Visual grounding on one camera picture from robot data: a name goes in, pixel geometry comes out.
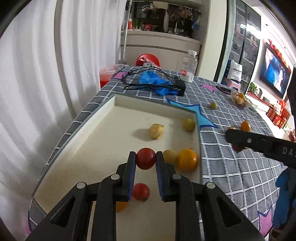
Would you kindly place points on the black power adapter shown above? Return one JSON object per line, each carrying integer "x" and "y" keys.
{"x": 180, "y": 86}

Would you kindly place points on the small orange in tray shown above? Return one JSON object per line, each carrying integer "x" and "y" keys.
{"x": 120, "y": 206}

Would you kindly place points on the white shopping bag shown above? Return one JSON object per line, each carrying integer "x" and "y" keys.
{"x": 234, "y": 71}

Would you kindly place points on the purple felt star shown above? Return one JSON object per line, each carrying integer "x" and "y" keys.
{"x": 265, "y": 221}

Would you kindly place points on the pink felt star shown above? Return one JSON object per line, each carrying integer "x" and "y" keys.
{"x": 209, "y": 87}

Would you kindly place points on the physalis in tray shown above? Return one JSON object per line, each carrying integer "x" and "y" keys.
{"x": 156, "y": 131}

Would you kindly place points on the blue gloved right hand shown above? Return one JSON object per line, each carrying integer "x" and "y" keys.
{"x": 284, "y": 198}

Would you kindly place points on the blue felt star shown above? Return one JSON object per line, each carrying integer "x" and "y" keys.
{"x": 203, "y": 121}

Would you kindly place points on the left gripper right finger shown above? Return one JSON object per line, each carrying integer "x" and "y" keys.
{"x": 203, "y": 212}

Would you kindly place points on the yellow fruit beside orange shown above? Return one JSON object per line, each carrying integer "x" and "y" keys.
{"x": 170, "y": 157}

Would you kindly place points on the white kitchen counter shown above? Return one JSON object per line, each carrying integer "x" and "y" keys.
{"x": 170, "y": 49}

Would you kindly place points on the green fruit tray corner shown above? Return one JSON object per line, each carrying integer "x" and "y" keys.
{"x": 189, "y": 125}

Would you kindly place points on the red gift boxes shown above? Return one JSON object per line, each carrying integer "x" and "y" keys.
{"x": 278, "y": 113}

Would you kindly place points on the wall television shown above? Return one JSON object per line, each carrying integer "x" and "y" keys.
{"x": 274, "y": 73}

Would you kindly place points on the potted green plant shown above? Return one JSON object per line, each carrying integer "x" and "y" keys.
{"x": 252, "y": 88}

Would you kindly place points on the glass fruit bowl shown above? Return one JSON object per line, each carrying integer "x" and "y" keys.
{"x": 239, "y": 100}

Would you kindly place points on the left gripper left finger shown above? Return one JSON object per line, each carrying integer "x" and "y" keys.
{"x": 89, "y": 204}

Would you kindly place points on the pink plastic stool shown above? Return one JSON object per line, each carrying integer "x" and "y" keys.
{"x": 231, "y": 84}

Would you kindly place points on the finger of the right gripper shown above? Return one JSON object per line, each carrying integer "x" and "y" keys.
{"x": 271, "y": 147}

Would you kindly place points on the yellow-green round fruit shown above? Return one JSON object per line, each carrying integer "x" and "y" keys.
{"x": 213, "y": 105}

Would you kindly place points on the grey checkered tablecloth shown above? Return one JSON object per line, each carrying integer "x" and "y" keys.
{"x": 247, "y": 178}

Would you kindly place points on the red plastic cup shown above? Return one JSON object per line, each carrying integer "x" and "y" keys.
{"x": 106, "y": 73}

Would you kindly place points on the white tray box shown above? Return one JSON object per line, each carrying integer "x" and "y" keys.
{"x": 104, "y": 140}

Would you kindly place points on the large orange mandarin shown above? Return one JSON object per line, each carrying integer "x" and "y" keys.
{"x": 245, "y": 126}

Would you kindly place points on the clear plastic bottle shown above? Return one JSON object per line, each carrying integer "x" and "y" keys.
{"x": 189, "y": 66}

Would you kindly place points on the red plastic stool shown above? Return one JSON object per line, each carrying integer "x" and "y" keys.
{"x": 149, "y": 59}

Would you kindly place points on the red tomato in tray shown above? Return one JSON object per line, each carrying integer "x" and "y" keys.
{"x": 141, "y": 192}

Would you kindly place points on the red cherry tomato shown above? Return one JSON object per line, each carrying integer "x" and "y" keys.
{"x": 237, "y": 148}
{"x": 145, "y": 158}

